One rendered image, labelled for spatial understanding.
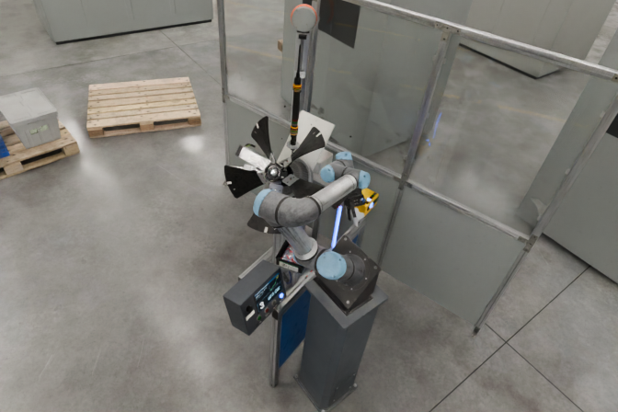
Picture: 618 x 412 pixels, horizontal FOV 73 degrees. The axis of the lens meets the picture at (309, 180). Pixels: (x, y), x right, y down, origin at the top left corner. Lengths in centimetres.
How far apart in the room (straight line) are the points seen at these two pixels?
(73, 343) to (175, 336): 66
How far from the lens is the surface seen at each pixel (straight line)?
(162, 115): 511
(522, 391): 344
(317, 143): 237
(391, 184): 298
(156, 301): 341
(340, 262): 184
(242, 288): 186
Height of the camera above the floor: 275
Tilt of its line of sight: 39 degrees down
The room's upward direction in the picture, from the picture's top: 6 degrees clockwise
